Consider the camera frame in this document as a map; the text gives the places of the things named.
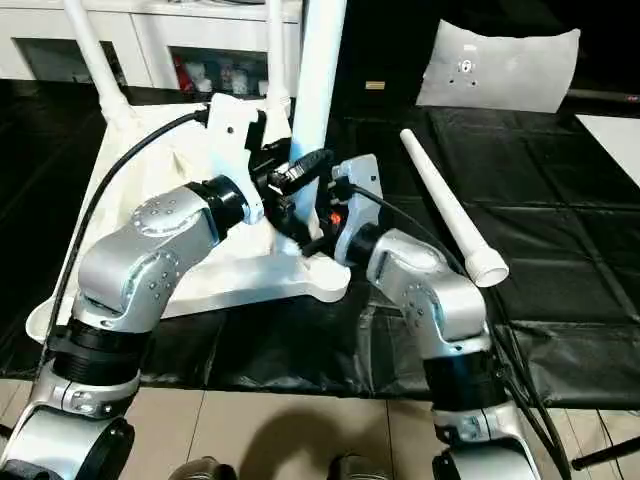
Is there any white cabinet with glass doors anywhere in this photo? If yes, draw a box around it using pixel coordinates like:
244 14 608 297
0 0 307 95

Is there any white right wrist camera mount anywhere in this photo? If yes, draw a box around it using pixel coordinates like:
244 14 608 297
329 153 387 267

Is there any black mat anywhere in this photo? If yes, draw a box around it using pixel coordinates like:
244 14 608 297
0 77 640 409

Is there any dark right robot leg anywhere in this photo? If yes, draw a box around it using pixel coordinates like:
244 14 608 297
329 453 387 480

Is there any white plastic table leg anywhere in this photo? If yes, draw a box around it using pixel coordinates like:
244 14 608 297
266 0 295 115
62 0 135 130
398 128 510 289
288 0 350 242

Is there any white flat panel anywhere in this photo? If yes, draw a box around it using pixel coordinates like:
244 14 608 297
574 113 640 182

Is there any black metal stand pole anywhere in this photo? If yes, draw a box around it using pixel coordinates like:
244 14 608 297
571 438 640 470

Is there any white plastic table top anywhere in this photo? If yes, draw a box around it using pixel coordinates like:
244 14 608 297
24 97 352 345

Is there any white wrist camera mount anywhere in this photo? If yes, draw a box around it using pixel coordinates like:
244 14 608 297
329 153 387 267
204 93 270 227

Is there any dark left robot leg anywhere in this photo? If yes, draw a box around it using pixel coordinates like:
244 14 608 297
169 456 237 480

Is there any dark robot leg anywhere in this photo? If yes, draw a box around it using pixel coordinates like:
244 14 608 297
329 453 387 480
169 456 237 480

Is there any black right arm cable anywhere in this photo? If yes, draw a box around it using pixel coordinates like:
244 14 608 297
349 183 575 480

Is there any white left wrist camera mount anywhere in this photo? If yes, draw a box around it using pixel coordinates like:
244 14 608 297
204 93 270 227

